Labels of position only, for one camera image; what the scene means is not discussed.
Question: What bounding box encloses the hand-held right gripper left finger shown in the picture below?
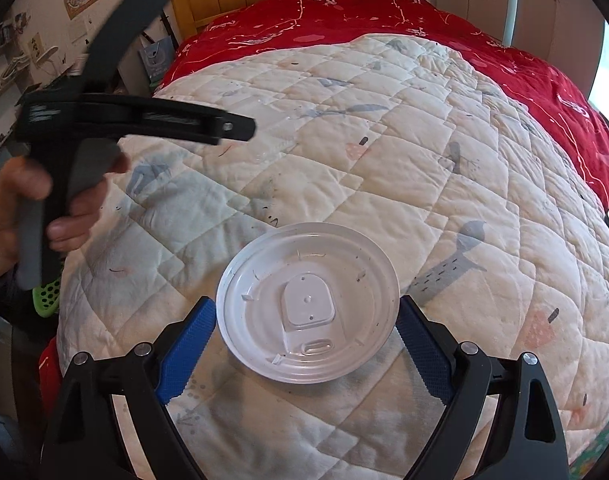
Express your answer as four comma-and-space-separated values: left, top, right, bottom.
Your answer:
42, 296, 218, 480

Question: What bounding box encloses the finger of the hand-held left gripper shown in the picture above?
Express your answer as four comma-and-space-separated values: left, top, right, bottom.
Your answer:
79, 94, 258, 147
84, 0, 183, 86

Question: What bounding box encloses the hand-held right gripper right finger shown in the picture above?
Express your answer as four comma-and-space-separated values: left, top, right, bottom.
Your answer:
395, 295, 570, 480

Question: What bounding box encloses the clear round plastic lid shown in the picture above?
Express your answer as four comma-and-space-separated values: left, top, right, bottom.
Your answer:
217, 221, 401, 386

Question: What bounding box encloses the person's left hand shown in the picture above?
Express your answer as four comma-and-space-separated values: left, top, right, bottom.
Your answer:
0, 152, 131, 279

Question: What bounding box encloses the blue paper bag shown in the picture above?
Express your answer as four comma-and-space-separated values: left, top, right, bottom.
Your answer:
138, 37, 175, 86

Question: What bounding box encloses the green perforated plastic basket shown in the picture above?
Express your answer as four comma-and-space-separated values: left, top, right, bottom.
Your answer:
32, 265, 63, 318

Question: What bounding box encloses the white quilted blanket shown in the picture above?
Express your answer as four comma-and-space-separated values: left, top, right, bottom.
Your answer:
57, 35, 609, 480

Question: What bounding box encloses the red printed blanket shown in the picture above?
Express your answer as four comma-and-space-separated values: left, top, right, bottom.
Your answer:
152, 0, 609, 221

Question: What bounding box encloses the white pole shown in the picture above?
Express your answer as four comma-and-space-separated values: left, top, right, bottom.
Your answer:
501, 0, 523, 48

